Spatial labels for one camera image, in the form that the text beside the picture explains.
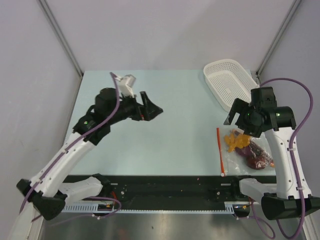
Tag clear orange zip bag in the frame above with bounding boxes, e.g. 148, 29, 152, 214
216, 126, 276, 177

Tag white perforated plastic basket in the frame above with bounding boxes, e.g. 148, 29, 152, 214
203, 59, 259, 112

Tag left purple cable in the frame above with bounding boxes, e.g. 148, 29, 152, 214
19, 72, 121, 215

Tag aluminium frame post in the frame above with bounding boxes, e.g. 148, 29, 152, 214
36, 0, 84, 79
255, 0, 304, 78

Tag fake purple onion half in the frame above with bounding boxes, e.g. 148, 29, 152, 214
235, 146, 253, 158

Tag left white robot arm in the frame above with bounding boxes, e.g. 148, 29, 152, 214
16, 88, 163, 221

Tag fake dark red fig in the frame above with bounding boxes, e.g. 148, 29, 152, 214
245, 156, 269, 170

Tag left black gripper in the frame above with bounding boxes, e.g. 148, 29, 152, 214
107, 91, 163, 125

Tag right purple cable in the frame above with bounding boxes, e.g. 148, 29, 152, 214
251, 77, 315, 238

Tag right aluminium frame post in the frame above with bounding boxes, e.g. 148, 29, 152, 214
255, 0, 304, 78

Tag fake orange chicken nuggets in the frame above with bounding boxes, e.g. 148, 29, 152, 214
223, 133, 251, 153

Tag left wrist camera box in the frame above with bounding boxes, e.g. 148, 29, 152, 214
116, 74, 136, 98

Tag left aluminium frame post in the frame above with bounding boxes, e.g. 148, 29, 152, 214
36, 0, 84, 79

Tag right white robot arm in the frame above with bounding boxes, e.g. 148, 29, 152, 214
224, 87, 320, 220

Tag white slotted cable duct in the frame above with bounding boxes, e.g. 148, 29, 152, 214
62, 202, 250, 215

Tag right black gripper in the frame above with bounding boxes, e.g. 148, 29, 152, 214
224, 97, 262, 138

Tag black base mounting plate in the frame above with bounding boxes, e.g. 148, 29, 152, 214
59, 174, 278, 211

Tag purple cable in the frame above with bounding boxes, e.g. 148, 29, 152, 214
19, 72, 121, 215
251, 77, 315, 238

